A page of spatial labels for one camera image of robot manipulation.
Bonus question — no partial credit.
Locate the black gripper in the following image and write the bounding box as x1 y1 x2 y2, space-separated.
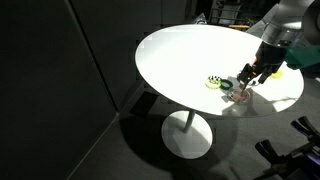
236 41 288 92

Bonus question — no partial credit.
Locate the black and white ring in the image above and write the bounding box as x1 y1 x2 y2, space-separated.
247 77 264 88

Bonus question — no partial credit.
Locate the orange flat bar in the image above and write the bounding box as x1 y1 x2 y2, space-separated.
228 23 251 30

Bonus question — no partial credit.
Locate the pale yellow black-studded ring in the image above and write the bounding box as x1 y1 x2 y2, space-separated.
204 75 223 90

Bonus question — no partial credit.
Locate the yellow ridged ring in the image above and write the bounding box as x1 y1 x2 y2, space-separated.
269 68 284 80

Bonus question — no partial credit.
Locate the dark metal rack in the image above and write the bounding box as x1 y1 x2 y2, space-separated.
209 0 256 26

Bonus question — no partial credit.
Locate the black spring clamp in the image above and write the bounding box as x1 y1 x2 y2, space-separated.
254 138 301 180
289 115 320 148

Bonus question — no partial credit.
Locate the green thin ring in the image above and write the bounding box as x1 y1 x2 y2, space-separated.
219 78 233 90

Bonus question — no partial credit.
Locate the white table pedestal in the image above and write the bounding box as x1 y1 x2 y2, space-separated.
160 109 214 160

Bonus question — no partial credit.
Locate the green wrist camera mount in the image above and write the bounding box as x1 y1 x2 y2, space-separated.
283 44 320 71

